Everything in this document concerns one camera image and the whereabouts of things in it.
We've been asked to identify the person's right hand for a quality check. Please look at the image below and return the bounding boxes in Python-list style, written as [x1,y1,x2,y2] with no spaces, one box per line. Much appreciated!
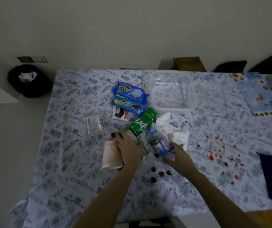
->
[163,142,198,177]

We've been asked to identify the person's left hand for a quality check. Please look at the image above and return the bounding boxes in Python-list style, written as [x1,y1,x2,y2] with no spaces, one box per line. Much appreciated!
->
[114,132,144,169]

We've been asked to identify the green soda can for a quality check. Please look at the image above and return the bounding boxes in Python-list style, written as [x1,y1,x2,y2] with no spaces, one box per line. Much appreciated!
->
[129,108,159,136]
[124,127,149,160]

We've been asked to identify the clear plastic water bottle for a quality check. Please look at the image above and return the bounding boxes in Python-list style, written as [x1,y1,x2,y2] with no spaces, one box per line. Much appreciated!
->
[146,127,175,157]

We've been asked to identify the person's left forearm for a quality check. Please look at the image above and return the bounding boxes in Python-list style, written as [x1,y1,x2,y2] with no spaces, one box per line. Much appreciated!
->
[72,164,137,228]

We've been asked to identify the person's right forearm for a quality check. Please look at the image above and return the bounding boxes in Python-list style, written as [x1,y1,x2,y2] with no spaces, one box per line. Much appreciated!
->
[183,170,263,228]

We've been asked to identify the crumpled white tissue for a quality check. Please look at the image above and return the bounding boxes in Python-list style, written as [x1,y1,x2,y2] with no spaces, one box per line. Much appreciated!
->
[155,112,190,151]

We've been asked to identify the white pink paper cup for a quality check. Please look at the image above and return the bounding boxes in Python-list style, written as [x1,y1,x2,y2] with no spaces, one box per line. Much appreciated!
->
[101,139,124,170]

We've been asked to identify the small white cookie packet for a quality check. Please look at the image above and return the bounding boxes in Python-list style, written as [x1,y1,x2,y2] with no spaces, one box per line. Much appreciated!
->
[111,106,129,122]

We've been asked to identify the blue sandwich cookie packet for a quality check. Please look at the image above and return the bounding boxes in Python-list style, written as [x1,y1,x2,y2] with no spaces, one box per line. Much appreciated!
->
[112,94,147,116]

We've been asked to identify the clear wrapper with white label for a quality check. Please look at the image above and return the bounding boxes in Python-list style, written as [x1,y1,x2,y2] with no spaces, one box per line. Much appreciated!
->
[86,112,106,136]

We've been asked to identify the scattered red bits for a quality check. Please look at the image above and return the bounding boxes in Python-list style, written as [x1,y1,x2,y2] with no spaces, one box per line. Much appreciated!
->
[195,136,246,186]

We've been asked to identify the blue wafer biscuit packet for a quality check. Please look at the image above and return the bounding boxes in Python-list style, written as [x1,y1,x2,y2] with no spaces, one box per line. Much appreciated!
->
[113,82,150,104]

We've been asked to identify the clear plastic container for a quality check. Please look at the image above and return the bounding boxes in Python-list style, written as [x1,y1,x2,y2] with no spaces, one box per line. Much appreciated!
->
[149,71,196,112]

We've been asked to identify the floral white blue tablecloth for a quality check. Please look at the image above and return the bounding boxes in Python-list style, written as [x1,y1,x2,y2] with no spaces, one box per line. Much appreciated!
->
[10,69,272,228]

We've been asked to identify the brown cardboard box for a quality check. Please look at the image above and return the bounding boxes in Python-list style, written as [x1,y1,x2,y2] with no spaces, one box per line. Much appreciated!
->
[171,57,207,72]

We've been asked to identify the blue printed paper sheet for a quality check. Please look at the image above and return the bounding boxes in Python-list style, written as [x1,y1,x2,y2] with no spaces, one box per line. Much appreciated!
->
[232,72,272,117]

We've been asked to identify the black trash bin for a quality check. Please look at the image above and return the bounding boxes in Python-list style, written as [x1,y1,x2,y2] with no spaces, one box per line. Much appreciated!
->
[7,64,53,98]

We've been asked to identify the white tissue in bin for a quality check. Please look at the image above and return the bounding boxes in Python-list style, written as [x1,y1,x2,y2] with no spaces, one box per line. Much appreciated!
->
[19,71,38,82]

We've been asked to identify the wall socket plate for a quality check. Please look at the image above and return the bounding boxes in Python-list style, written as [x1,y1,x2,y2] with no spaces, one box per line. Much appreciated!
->
[17,56,49,63]

